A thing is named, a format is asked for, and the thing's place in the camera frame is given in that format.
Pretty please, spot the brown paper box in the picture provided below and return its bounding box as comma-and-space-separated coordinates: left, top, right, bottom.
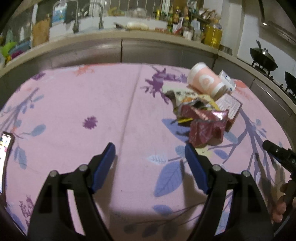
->
215, 93, 242, 132

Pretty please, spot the person right hand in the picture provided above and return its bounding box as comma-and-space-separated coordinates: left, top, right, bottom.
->
271, 180, 292, 223

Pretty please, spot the yellow snack bag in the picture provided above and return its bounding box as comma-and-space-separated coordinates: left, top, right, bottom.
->
165, 89, 220, 125

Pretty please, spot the red foil snack wrapper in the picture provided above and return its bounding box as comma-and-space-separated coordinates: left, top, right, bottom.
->
178, 104, 229, 148

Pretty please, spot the yellow oil bottle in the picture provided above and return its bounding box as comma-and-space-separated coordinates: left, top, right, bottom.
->
204, 23, 223, 49

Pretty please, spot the wooden cutting board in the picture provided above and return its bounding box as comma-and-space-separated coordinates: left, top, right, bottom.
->
32, 18, 50, 47

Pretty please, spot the smartphone with lit screen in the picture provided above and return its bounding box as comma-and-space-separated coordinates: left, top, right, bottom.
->
0, 132, 15, 207

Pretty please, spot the black wok on stove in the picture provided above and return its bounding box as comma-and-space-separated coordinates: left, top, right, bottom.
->
249, 40, 278, 72

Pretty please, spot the pink floral tablecloth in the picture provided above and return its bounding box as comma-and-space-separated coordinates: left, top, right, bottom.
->
1, 64, 295, 240

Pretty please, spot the steel kitchen faucet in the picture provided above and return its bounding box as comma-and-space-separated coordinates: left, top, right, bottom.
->
52, 1, 104, 34

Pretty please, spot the pink paper cup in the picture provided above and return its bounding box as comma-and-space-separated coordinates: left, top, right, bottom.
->
187, 62, 227, 99

